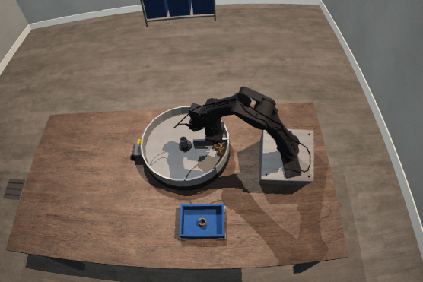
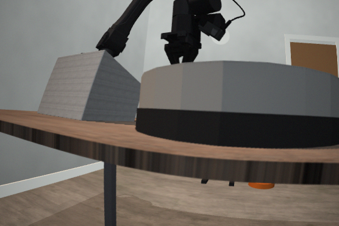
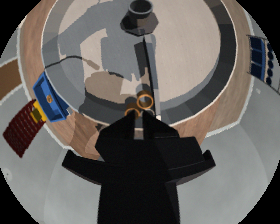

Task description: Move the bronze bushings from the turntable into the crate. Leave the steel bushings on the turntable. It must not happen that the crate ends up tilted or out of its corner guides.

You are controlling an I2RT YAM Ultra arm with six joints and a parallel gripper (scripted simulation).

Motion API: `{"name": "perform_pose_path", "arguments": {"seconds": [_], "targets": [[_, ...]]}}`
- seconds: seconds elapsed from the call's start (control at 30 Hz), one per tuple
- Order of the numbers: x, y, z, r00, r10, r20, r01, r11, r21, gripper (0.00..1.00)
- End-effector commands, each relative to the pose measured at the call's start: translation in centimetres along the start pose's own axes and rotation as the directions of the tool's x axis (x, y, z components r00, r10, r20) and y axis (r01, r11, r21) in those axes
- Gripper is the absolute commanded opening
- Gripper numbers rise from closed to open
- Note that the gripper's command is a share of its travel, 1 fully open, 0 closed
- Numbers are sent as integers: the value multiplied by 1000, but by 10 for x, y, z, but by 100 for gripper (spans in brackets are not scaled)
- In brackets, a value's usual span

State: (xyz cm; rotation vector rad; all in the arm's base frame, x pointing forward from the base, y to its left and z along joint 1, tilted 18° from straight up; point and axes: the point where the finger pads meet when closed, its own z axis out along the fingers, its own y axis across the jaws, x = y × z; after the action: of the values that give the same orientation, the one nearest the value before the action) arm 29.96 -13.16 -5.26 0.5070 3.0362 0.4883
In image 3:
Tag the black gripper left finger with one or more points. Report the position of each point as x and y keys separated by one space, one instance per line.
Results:
x=121 y=128

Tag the blue open box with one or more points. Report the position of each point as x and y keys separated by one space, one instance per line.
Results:
x=41 y=92

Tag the bronze bushing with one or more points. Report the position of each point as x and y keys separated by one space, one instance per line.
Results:
x=144 y=105
x=49 y=98
x=132 y=106

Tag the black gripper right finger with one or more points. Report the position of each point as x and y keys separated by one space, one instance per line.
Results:
x=156 y=128

